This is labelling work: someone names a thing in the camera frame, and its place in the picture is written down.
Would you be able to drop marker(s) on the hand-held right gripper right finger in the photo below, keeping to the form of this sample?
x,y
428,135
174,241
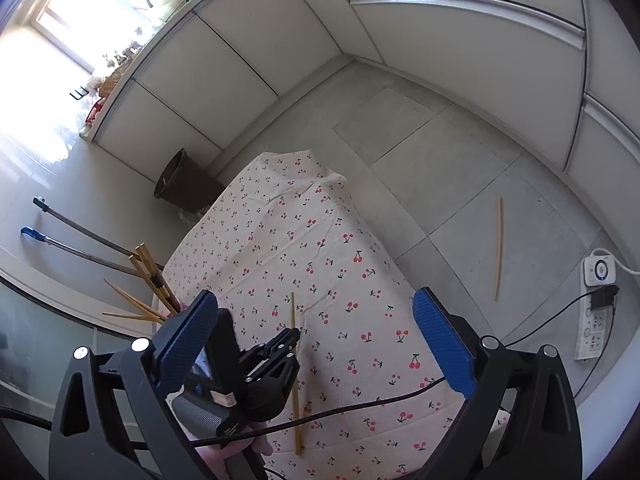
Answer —
x,y
442,340

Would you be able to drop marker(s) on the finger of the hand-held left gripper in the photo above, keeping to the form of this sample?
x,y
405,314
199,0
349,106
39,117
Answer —
x,y
280,341
280,372

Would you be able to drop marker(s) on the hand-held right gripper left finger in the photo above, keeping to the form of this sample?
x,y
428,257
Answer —
x,y
185,345

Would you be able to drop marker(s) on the thin bamboo chopstick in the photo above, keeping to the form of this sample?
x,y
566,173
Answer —
x,y
293,310
498,250

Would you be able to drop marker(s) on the person's left hand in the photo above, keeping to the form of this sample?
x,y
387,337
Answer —
x,y
217,460

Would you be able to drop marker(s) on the cherry print tablecloth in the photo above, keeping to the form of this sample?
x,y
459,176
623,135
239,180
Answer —
x,y
300,240

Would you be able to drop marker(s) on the clear plastic bag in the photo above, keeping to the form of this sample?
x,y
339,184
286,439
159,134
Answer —
x,y
192,215

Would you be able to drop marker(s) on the white power strip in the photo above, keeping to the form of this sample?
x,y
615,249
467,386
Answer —
x,y
592,330

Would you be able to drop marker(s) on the brown trash bin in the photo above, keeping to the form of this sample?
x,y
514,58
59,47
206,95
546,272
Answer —
x,y
190,185

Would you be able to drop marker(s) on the black plug adapter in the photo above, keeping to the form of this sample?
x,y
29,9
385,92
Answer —
x,y
603,297

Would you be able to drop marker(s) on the white plug with blue light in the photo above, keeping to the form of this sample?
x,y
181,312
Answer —
x,y
598,269

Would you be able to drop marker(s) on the red plastic basket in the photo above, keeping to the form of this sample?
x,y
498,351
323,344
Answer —
x,y
95,110

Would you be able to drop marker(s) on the black hook rack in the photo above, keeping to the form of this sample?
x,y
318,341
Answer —
x,y
77,92

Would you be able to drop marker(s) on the wicker tray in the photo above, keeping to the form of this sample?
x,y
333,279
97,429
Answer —
x,y
112,77

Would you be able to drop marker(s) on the white kitchen cabinets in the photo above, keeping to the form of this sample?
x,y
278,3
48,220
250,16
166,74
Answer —
x,y
250,35

